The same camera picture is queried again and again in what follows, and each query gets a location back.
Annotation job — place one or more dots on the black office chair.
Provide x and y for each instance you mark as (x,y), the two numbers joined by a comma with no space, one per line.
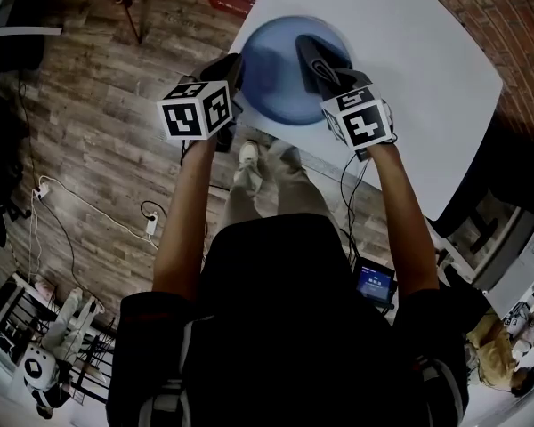
(9,47)

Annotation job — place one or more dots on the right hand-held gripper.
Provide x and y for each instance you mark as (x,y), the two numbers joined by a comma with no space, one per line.
(360,123)

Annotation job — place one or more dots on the dark tripod stand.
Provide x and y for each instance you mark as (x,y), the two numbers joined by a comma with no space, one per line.
(129,7)

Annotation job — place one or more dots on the person's beige trousers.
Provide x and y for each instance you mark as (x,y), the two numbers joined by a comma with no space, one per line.
(293,185)

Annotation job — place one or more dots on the dark grey cloth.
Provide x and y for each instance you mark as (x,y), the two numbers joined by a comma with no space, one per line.
(313,47)

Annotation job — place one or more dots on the person's left forearm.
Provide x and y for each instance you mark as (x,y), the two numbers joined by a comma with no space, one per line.
(182,220)

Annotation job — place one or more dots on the small black screen device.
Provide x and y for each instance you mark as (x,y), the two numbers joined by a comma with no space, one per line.
(374,280)

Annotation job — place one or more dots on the blue round plate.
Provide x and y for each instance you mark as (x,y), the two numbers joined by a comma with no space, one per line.
(276,69)

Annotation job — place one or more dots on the white cabinet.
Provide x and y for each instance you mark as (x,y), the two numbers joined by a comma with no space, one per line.
(520,269)

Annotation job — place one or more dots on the person's black jacket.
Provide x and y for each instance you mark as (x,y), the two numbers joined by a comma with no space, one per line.
(289,327)

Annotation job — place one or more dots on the white power strip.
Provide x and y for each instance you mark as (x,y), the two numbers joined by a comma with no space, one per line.
(151,225)
(42,191)

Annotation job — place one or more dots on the person's right forearm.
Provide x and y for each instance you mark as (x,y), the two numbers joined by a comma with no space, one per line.
(405,220)

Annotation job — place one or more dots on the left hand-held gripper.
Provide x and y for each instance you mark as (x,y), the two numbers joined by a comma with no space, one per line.
(191,114)

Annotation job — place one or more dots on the black metal rack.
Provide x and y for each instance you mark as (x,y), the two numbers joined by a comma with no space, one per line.
(9,309)

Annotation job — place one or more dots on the person's white shoe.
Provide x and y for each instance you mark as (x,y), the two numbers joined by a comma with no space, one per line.
(249,151)

